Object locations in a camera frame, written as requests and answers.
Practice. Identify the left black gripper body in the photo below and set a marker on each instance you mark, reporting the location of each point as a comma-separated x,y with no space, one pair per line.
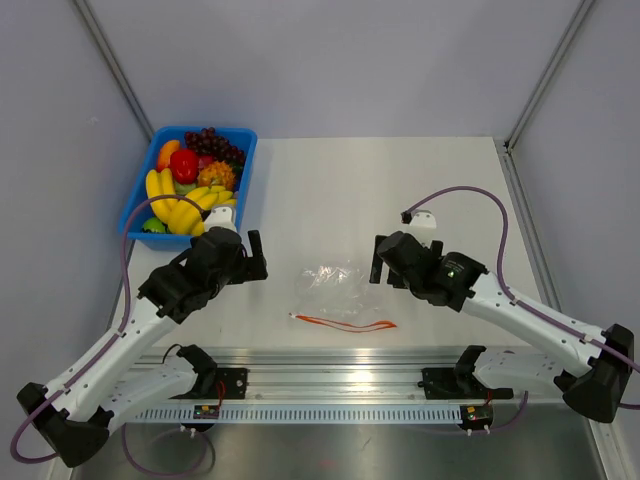
244,269

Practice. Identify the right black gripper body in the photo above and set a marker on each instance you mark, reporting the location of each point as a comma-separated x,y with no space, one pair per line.
401,282

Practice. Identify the clear zip top bag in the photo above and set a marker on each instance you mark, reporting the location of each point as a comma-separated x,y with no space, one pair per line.
337,296

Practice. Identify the large yellow banana bunch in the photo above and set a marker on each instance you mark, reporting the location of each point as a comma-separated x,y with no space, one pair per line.
185,219

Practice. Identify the red bell pepper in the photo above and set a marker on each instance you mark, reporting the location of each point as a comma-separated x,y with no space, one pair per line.
184,166

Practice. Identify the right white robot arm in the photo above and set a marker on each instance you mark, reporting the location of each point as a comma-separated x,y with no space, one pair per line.
596,364

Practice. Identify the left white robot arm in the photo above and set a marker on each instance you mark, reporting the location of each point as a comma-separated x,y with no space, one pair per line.
79,410

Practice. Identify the green lime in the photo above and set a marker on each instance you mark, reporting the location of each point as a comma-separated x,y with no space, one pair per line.
153,226

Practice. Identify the orange spiky fruit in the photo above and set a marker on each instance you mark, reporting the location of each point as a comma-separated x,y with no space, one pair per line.
217,173

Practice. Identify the pink dragon fruit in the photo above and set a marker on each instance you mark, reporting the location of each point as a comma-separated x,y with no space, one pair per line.
204,161

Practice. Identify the small yellow banana bunch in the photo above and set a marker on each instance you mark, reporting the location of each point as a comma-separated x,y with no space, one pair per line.
158,184

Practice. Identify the purple grape bunch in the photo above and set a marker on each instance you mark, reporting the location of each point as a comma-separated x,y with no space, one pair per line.
207,142

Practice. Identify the orange mango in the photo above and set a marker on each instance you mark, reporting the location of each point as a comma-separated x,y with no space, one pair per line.
165,153

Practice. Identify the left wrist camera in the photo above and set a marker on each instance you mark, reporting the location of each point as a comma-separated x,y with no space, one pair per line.
223,216

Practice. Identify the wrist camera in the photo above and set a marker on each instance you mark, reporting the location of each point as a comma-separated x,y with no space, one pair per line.
223,216
419,219

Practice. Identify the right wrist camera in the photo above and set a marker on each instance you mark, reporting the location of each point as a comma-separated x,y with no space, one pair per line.
419,219

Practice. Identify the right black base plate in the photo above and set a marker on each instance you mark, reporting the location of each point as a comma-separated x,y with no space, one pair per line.
442,383

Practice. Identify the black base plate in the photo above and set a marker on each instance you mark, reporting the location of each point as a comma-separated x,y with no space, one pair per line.
442,383
230,383

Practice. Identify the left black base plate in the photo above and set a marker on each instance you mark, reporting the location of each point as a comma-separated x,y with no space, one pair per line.
230,383

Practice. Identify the aluminium mounting rail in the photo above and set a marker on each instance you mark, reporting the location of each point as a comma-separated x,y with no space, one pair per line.
376,375

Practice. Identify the white slotted cable duct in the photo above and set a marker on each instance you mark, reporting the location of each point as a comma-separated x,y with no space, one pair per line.
304,414

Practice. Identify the left aluminium frame post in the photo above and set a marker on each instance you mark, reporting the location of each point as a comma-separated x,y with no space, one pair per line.
95,30

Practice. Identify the aluminium frame post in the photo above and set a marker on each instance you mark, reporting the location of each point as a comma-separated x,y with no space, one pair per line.
551,69
95,30

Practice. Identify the right aluminium frame post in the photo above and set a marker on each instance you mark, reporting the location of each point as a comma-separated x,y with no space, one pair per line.
551,69

